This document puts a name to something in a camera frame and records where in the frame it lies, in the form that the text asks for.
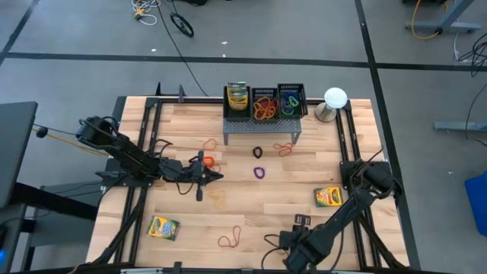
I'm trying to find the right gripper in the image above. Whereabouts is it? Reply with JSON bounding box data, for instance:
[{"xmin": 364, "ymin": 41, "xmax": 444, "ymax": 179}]
[{"xmin": 279, "ymin": 214, "xmax": 312, "ymax": 251}]

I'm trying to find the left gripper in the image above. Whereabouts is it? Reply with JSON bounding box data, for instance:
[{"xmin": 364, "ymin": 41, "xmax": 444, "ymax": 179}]
[{"xmin": 178, "ymin": 159, "xmax": 224, "ymax": 202}]

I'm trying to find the yellow rubber band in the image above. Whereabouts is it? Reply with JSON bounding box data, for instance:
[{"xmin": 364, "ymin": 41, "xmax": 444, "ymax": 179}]
[
  {"xmin": 253, "ymin": 106, "xmax": 273, "ymax": 121},
  {"xmin": 207, "ymin": 189, "xmax": 228, "ymax": 209}
]

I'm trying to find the black plastic basket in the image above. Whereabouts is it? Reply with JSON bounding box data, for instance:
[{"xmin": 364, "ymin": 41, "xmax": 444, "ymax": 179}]
[
  {"xmin": 250, "ymin": 87, "xmax": 279, "ymax": 123},
  {"xmin": 276, "ymin": 82, "xmax": 309, "ymax": 119},
  {"xmin": 222, "ymin": 84, "xmax": 252, "ymax": 123}
]

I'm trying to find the grey metal table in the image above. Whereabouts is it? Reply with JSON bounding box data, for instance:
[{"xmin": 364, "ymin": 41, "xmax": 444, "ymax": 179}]
[{"xmin": 221, "ymin": 116, "xmax": 303, "ymax": 146}]

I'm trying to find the dark desk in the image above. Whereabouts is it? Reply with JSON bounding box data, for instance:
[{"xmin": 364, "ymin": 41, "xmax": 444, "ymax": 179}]
[{"xmin": 0, "ymin": 181, "xmax": 100, "ymax": 274}]

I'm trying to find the blue plastic bin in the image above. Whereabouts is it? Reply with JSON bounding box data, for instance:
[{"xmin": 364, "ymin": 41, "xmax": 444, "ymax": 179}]
[{"xmin": 463, "ymin": 170, "xmax": 487, "ymax": 237}]

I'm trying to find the grey desk foot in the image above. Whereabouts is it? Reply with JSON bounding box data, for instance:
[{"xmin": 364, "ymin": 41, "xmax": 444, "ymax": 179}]
[{"xmin": 433, "ymin": 120, "xmax": 487, "ymax": 133}]

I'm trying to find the dark grey flat monitor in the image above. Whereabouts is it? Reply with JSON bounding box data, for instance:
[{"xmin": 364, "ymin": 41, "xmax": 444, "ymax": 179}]
[{"xmin": 0, "ymin": 100, "xmax": 39, "ymax": 209}]

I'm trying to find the grey desk leg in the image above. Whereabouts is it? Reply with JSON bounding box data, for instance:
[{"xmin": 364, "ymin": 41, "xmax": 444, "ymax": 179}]
[{"xmin": 404, "ymin": 0, "xmax": 482, "ymax": 35}]

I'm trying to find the yellow floor cable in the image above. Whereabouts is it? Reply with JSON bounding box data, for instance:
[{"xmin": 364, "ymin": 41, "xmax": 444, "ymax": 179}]
[
  {"xmin": 32, "ymin": 127, "xmax": 111, "ymax": 158},
  {"xmin": 410, "ymin": 0, "xmax": 450, "ymax": 41}
]

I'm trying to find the long black floor cable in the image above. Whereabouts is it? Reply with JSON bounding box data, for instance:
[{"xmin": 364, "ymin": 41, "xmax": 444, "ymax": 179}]
[{"xmin": 158, "ymin": 0, "xmax": 214, "ymax": 98}]

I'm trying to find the black coiled floor cable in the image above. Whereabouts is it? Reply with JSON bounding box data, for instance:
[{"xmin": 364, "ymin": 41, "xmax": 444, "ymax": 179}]
[{"xmin": 169, "ymin": 11, "xmax": 195, "ymax": 38}]

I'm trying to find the white floor cable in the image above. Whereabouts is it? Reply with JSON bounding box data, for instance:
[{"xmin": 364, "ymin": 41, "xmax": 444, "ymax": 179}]
[{"xmin": 131, "ymin": 0, "xmax": 159, "ymax": 27}]

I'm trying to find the black floor cable bundle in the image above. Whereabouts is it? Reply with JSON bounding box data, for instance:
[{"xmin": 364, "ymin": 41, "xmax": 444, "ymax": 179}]
[{"xmin": 456, "ymin": 32, "xmax": 487, "ymax": 149}]

